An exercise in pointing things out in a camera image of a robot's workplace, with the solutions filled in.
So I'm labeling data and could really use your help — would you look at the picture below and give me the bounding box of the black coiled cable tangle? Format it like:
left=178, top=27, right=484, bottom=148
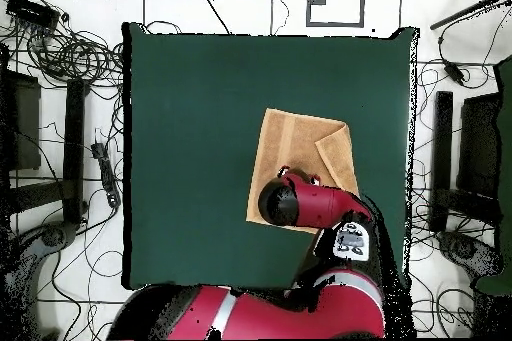
left=23, top=28, right=123, bottom=87

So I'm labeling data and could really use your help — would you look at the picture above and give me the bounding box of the grey rectangular floor frame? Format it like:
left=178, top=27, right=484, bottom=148
left=306, top=0, right=366, bottom=29

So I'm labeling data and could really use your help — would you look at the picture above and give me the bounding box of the black power strip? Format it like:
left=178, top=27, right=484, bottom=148
left=90, top=141, right=122, bottom=209

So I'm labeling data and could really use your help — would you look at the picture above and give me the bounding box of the black power adapter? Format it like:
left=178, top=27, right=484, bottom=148
left=442, top=59, right=466, bottom=87

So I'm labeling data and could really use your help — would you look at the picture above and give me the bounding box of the black network switch box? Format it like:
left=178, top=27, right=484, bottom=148
left=5, top=0, right=61, bottom=31

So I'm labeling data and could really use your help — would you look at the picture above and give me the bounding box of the dark flat panel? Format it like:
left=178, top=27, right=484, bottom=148
left=0, top=70, right=42, bottom=171
left=456, top=92, right=504, bottom=200

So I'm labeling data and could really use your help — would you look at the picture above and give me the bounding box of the black tripod pole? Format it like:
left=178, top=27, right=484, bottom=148
left=429, top=0, right=512, bottom=31

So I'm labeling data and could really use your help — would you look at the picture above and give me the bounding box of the tan terry towel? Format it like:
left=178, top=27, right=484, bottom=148
left=245, top=107, right=361, bottom=235

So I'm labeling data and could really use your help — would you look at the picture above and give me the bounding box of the black stand leg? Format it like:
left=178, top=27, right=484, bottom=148
left=62, top=78, right=87, bottom=226
left=429, top=90, right=455, bottom=233

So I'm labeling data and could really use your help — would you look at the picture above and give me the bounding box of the dark green table cloth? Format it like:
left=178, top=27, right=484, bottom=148
left=121, top=21, right=421, bottom=292

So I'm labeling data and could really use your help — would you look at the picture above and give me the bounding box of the black swivel chair base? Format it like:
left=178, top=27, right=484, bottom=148
left=436, top=229, right=504, bottom=278
left=7, top=220, right=79, bottom=262

